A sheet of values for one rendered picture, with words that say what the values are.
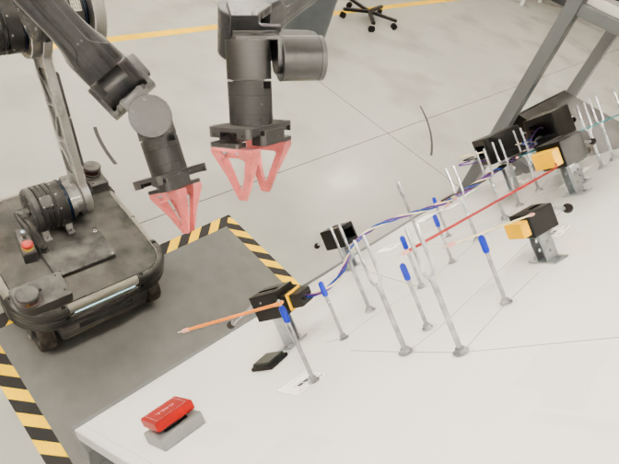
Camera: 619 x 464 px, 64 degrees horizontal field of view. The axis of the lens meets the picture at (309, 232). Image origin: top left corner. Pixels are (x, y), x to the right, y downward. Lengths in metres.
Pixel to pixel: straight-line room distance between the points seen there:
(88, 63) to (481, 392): 0.63
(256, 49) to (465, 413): 0.46
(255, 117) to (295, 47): 0.10
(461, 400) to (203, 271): 1.85
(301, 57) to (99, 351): 1.55
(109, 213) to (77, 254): 0.25
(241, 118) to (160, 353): 1.44
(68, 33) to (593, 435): 0.70
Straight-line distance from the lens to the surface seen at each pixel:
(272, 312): 0.74
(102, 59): 0.77
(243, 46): 0.65
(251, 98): 0.65
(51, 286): 1.84
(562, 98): 1.80
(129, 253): 1.97
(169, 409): 0.65
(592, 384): 0.44
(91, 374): 1.96
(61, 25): 0.75
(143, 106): 0.72
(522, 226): 0.68
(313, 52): 0.67
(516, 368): 0.49
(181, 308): 2.10
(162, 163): 0.78
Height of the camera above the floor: 1.71
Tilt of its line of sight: 43 degrees down
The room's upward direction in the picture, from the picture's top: 19 degrees clockwise
